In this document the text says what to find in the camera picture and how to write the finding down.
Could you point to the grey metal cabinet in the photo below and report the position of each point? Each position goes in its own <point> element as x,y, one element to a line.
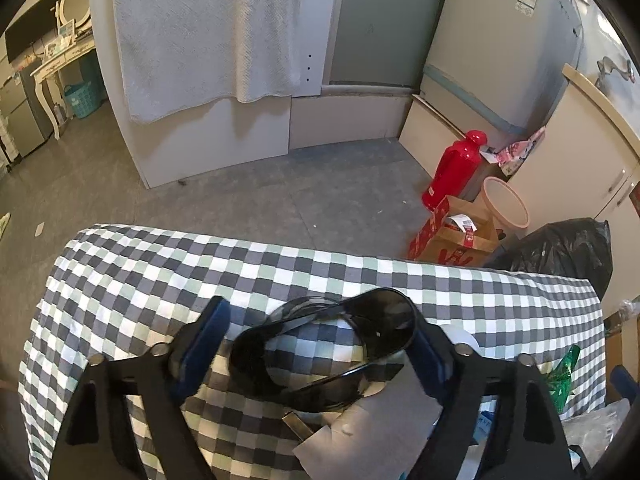
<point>22,115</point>

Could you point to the white dressing table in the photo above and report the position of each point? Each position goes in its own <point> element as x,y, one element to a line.
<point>55,62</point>

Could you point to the metal faucet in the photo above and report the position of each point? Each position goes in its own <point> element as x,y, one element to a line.
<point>607,65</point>

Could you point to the grey washing machine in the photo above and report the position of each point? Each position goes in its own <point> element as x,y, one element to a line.
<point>500,50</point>

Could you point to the red thermos flask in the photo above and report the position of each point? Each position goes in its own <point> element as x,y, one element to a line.
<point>452,170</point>

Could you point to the oval white-framed mirror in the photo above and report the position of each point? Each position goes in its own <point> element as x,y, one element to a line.
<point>75,0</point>

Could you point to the beige leaning board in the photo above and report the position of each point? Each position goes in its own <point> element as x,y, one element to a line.
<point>430,135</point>

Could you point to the frosted glass door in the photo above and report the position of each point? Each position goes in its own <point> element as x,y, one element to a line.
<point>385,25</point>

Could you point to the teal laundry basket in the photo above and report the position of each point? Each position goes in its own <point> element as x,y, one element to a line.
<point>82,100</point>

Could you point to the pink waste bin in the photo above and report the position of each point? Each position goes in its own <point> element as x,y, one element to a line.
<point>505,205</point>

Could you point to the black sunglasses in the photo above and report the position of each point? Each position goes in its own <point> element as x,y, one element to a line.
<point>385,320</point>

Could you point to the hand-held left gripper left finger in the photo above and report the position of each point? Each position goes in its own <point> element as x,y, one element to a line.
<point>197,355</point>

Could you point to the white towel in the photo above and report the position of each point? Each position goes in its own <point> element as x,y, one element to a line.
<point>200,35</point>

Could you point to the black trash bag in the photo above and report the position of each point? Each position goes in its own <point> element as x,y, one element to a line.
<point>560,255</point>

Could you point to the black monitor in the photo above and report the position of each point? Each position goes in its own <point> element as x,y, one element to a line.
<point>30,30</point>

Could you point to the grey checked tablecloth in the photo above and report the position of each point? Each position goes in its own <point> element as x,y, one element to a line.
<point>150,270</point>

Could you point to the white cabinet beige top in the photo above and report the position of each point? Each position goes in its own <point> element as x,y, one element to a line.
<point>585,160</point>

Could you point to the pink printed bag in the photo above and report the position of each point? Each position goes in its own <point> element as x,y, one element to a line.
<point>515,150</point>

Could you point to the clear plastic bag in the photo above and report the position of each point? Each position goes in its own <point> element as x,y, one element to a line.
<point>595,435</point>

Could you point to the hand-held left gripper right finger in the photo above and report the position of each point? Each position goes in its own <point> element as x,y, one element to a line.
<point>427,355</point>

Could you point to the green snack packet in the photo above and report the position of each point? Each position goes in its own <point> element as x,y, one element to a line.
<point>562,375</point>

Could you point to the grey paper sheet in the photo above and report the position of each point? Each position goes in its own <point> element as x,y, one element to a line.
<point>380,430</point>

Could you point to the brown paper bag red print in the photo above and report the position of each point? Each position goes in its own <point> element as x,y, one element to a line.
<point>465,252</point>

